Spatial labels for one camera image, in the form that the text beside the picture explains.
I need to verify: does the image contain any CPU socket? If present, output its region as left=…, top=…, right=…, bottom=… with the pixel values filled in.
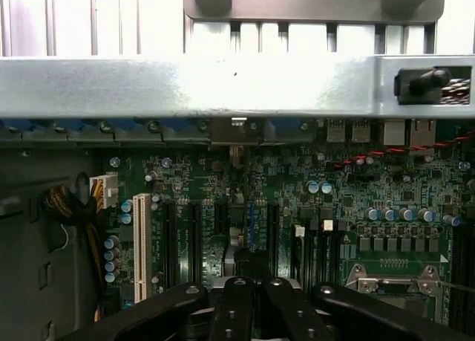
left=347, top=261, right=475, bottom=319

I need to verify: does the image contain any metal locking lever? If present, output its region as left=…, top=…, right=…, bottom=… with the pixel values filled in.
left=357, top=276, right=475, bottom=293

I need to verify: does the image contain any white PCI slot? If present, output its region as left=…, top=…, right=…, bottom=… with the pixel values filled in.
left=132, top=192, right=154, bottom=305

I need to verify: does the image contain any long black expansion slot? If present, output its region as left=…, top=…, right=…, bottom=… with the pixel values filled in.
left=163, top=201, right=180, bottom=287
left=267, top=202, right=281, bottom=279
left=188, top=201, right=204, bottom=283

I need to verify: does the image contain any black RAM slot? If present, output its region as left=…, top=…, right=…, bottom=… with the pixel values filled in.
left=463, top=227, right=475, bottom=282
left=451, top=227, right=464, bottom=282

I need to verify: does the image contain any short black expansion slot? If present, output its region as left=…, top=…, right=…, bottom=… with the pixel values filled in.
left=214, top=201, right=229, bottom=235

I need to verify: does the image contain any green motherboard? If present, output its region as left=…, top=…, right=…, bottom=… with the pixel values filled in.
left=88, top=117, right=475, bottom=341

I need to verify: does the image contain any blue expansion slot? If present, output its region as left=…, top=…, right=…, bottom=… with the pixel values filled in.
left=247, top=201, right=255, bottom=251

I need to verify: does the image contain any white power connector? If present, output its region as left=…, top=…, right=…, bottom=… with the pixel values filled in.
left=88, top=172, right=119, bottom=209

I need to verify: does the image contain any grey rear port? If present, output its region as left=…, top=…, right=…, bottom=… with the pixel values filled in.
left=381, top=120, right=406, bottom=146

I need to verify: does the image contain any silver USB port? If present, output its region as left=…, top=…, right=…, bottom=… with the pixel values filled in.
left=326, top=118, right=350, bottom=142
left=350, top=118, right=373, bottom=142

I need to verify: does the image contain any silver network port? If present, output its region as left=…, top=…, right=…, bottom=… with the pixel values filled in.
left=409, top=118, right=438, bottom=153

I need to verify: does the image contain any blue card retainer clip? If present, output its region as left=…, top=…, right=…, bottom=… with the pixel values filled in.
left=269, top=119, right=317, bottom=141
left=162, top=119, right=203, bottom=141

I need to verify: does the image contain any black case lock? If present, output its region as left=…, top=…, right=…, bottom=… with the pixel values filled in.
left=392, top=67, right=453, bottom=105

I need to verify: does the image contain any open black PC case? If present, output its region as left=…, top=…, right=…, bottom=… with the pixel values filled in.
left=0, top=54, right=475, bottom=341

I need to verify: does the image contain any yellow and black wire bundle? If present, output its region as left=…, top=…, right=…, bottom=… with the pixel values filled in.
left=39, top=184, right=105, bottom=322

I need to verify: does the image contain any red and black twisted wire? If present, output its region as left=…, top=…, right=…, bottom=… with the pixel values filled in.
left=331, top=130, right=475, bottom=170

